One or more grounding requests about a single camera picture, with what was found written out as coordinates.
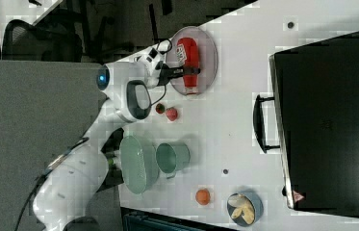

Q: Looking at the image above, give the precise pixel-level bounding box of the silver toaster oven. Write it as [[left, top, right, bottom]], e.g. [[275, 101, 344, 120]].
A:
[[269, 31, 359, 218]]

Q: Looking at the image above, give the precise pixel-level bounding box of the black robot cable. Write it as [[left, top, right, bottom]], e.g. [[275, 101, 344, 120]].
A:
[[13, 38, 173, 231]]

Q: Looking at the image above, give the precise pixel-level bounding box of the red plush ketchup bottle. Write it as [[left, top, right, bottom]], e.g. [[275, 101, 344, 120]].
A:
[[176, 38, 200, 95]]

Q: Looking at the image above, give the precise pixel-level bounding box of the black office chair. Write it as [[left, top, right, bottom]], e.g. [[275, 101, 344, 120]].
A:
[[2, 19, 83, 63]]

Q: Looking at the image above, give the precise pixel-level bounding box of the red toy tomato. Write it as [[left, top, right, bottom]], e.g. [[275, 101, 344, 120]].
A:
[[155, 103, 166, 115]]

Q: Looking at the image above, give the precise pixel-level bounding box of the green mug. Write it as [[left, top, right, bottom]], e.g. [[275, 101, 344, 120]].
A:
[[156, 141, 191, 179]]

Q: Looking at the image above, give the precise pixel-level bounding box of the orange toy fruit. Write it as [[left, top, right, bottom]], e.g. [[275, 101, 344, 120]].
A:
[[195, 189, 211, 206]]

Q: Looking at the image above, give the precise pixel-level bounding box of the grey round plate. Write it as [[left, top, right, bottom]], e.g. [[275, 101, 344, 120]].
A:
[[166, 26, 218, 94]]

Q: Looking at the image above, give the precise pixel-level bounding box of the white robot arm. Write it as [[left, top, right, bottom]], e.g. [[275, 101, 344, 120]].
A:
[[33, 46, 200, 231]]

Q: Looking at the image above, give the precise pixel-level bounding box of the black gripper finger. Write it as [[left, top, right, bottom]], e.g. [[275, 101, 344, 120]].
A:
[[161, 74, 198, 86], [162, 64, 200, 73]]

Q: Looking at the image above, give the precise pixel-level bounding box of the green oval colander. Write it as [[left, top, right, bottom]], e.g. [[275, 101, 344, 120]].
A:
[[120, 136, 159, 194]]

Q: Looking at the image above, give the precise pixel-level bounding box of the pink toy strawberry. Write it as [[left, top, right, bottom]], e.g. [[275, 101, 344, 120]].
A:
[[166, 108, 178, 121]]

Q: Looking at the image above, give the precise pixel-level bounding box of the toy peeled banana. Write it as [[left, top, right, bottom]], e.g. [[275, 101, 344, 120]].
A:
[[228, 193, 255, 224]]

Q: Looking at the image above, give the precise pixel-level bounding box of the blue bowl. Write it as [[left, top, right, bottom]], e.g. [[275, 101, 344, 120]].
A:
[[226, 191, 264, 227]]

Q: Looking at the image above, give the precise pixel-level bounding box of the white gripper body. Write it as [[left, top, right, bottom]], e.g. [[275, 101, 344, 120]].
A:
[[134, 46, 166, 89]]

